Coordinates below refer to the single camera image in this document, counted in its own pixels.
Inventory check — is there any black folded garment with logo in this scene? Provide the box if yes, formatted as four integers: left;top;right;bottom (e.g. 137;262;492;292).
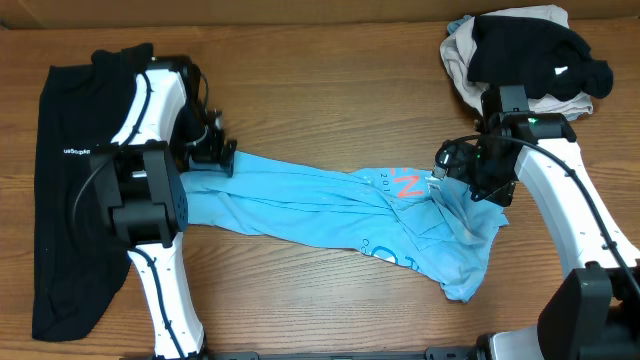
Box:
32;43;153;342

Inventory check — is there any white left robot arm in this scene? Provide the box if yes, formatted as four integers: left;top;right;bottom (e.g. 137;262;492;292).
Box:
82;55;237;359

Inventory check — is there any grey-blue garment under pile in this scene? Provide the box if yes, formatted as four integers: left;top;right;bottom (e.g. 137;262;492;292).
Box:
447;15;474;35

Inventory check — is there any beige folded garment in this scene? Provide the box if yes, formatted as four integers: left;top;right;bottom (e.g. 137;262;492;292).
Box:
440;5;594;121

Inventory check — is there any light blue t-shirt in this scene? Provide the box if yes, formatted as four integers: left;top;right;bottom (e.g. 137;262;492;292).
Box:
181;152;508;302

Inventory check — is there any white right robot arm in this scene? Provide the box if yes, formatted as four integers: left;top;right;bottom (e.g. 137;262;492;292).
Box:
426;86;639;360

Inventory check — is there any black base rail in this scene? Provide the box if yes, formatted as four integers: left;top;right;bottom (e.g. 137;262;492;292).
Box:
206;346;476;360

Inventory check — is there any black crumpled garment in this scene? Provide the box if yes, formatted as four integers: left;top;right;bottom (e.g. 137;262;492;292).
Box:
467;15;614;101

